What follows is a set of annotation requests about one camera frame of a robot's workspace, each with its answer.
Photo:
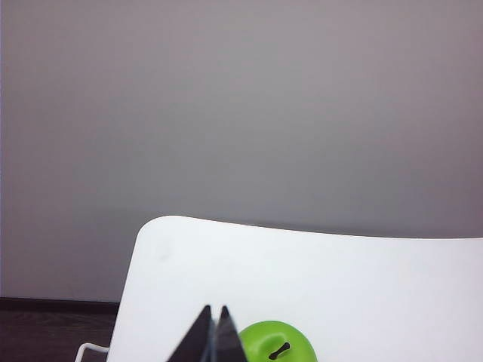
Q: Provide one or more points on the green apple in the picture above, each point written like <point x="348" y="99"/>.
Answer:
<point x="260" y="341"/>

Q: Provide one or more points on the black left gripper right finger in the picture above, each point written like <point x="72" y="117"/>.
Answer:
<point x="228" y="339"/>

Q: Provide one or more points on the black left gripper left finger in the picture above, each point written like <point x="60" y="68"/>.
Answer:
<point x="196" y="339"/>

